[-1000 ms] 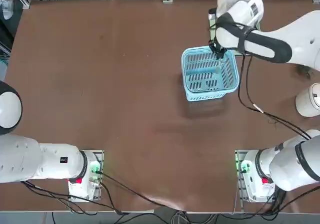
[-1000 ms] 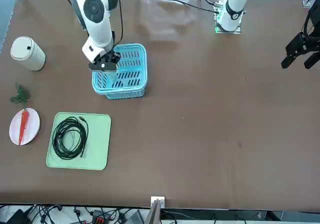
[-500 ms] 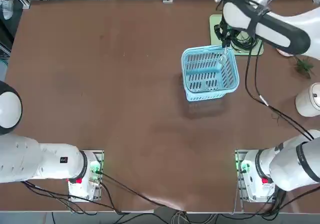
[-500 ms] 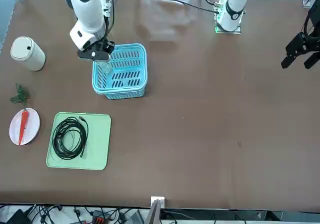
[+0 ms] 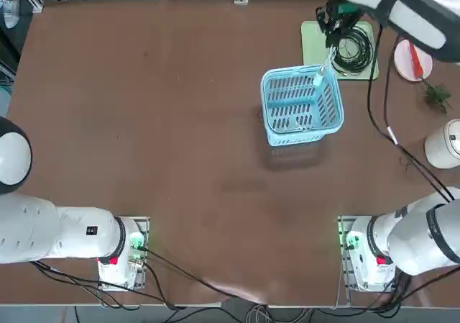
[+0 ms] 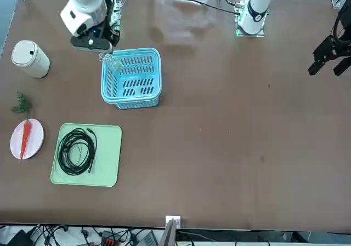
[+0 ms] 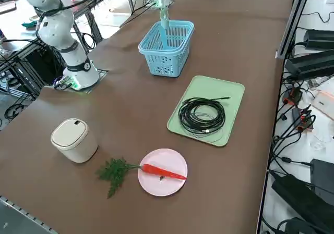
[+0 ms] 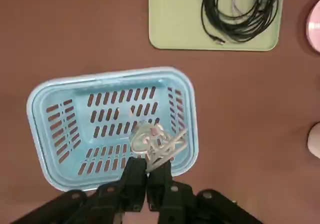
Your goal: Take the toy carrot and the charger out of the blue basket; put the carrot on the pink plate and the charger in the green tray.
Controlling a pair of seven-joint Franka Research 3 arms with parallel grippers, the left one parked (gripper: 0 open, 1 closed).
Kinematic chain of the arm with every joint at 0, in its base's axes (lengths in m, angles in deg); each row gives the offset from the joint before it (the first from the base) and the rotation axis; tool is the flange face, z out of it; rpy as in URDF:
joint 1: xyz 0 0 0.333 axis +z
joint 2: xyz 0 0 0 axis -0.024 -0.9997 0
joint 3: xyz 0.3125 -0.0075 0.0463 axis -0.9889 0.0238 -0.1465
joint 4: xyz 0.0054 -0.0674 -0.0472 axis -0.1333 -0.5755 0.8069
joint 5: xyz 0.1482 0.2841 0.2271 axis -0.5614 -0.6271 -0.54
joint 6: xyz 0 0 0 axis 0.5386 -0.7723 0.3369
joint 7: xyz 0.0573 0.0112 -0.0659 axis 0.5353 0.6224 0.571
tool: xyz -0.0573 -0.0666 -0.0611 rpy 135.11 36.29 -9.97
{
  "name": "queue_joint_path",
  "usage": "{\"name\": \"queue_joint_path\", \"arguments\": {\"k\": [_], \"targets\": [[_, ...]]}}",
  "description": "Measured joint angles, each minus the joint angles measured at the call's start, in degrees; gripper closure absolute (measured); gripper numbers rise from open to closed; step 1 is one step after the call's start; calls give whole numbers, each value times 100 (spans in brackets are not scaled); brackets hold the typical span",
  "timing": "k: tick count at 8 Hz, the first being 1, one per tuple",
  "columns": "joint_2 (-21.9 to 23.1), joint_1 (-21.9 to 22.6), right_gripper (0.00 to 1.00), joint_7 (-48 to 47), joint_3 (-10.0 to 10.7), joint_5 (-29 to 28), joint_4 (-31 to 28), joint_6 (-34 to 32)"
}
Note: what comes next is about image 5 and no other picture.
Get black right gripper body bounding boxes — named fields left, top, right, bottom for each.
left=316, top=0, right=363, bottom=33

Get clear charger with white cable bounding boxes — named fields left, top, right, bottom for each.
left=312, top=47, right=339, bottom=86

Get orange toy carrot green leaves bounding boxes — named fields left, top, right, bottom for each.
left=408, top=43, right=454, bottom=115

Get green plastic tray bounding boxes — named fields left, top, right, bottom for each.
left=300, top=19, right=380, bottom=81

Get pink round plate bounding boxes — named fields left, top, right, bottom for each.
left=394, top=39, right=434, bottom=83

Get blue plastic basket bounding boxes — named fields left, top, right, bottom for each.
left=260, top=65, right=345, bottom=147

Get cream lidded bin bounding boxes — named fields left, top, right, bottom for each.
left=423, top=119, right=460, bottom=170

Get black coiled cable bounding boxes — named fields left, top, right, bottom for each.
left=330, top=22, right=377, bottom=76

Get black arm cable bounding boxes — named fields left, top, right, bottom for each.
left=366, top=24, right=456, bottom=204

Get black cable with white tag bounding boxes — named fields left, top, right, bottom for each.
left=383, top=35, right=456, bottom=200

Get black base cable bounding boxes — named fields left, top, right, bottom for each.
left=138, top=245, right=269, bottom=306

